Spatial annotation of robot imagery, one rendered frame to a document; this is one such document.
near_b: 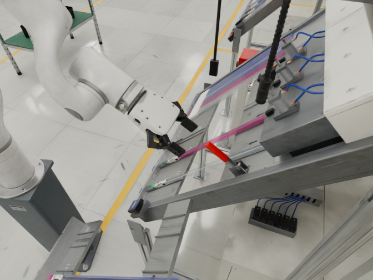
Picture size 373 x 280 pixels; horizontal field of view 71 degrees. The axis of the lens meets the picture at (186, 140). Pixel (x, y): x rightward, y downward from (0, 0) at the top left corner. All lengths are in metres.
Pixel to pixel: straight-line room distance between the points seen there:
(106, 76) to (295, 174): 0.44
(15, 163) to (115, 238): 0.83
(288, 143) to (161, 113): 0.29
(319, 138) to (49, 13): 0.54
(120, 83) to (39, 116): 2.03
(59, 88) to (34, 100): 2.25
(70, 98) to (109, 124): 1.72
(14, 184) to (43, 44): 0.65
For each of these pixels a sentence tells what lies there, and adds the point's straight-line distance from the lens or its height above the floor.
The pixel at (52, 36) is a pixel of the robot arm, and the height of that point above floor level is 1.29.
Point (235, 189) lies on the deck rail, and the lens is 0.59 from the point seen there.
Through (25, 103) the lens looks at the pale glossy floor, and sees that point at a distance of 2.83.
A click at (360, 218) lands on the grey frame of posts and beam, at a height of 1.11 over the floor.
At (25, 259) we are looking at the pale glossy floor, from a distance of 1.83.
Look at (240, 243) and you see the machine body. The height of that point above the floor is 0.62.
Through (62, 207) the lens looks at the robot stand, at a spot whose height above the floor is 0.46.
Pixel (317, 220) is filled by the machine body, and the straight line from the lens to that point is 1.11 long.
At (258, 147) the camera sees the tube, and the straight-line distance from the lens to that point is 0.60.
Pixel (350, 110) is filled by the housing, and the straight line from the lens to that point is 0.44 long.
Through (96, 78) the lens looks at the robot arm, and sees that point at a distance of 0.62.
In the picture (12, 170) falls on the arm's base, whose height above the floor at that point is 0.80.
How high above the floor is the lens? 1.52
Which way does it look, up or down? 47 degrees down
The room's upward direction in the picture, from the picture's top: straight up
